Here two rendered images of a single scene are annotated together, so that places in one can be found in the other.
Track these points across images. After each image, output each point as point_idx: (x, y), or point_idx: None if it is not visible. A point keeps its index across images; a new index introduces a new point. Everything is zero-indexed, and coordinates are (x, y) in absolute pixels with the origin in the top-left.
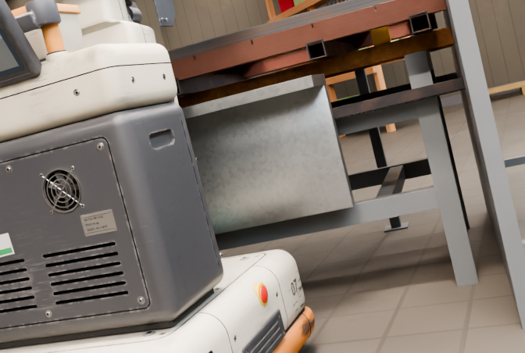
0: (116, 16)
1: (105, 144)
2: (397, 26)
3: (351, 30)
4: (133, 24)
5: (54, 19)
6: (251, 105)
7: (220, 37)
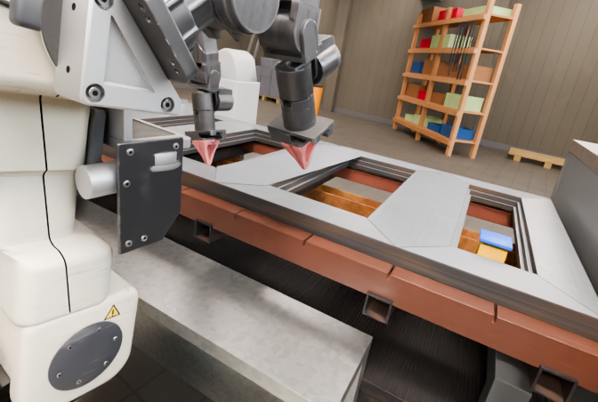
0: (23, 235)
1: None
2: (497, 212)
3: (438, 319)
4: (36, 270)
5: None
6: None
7: (277, 205)
